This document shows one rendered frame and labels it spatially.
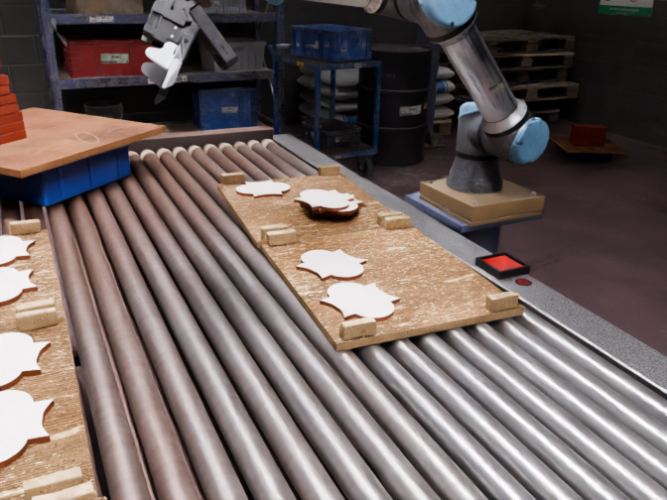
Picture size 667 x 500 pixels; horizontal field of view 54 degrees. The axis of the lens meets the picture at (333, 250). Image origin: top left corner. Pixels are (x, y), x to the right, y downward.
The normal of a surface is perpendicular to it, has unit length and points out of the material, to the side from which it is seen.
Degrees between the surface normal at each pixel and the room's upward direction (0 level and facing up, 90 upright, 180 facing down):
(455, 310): 0
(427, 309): 0
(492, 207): 90
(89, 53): 90
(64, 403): 0
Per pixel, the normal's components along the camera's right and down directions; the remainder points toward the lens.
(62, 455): 0.03, -0.92
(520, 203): 0.44, 0.36
